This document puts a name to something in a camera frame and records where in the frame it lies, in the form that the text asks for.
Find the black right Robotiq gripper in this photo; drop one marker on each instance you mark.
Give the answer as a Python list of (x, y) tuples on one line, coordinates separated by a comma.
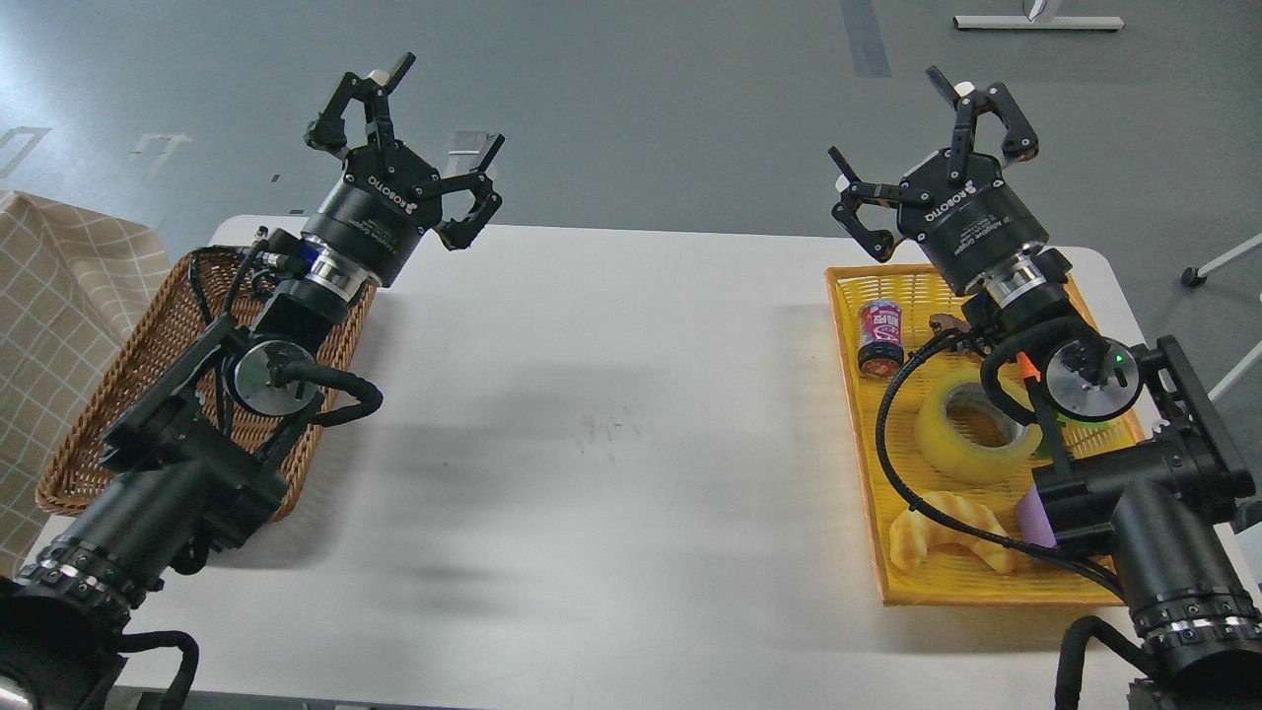
[(971, 222)]

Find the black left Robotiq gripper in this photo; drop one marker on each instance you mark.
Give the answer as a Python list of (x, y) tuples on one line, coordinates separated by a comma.
[(373, 215)]

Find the yellow tape roll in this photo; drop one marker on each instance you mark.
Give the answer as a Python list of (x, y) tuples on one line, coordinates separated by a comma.
[(962, 434)]

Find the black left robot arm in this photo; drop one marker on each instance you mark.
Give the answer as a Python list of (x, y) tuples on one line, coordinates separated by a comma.
[(196, 459)]

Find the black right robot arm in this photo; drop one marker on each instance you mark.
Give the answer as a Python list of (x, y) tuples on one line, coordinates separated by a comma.
[(1140, 469)]

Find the brown toy animal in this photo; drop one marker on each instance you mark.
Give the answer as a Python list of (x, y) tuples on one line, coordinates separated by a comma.
[(945, 323)]

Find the small pink drink can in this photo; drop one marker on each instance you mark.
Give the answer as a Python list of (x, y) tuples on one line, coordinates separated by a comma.
[(880, 353)]

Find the white stand base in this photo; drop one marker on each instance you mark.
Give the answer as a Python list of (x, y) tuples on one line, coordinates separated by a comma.
[(1041, 16)]

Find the orange toy carrot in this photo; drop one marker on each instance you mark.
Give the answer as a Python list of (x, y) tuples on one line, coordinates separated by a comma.
[(1027, 370)]

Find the yellow plastic basket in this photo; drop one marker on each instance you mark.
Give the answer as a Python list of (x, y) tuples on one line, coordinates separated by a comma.
[(951, 575)]

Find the brown wicker basket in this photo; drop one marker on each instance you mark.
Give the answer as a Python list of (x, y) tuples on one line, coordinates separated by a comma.
[(74, 478)]

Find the beige checkered cloth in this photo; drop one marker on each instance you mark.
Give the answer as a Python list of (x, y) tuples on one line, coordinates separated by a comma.
[(73, 285)]

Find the purple foam block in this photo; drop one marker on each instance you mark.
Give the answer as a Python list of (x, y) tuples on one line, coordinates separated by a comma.
[(1033, 521)]

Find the toy croissant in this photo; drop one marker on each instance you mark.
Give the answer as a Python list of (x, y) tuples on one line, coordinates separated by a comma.
[(912, 535)]

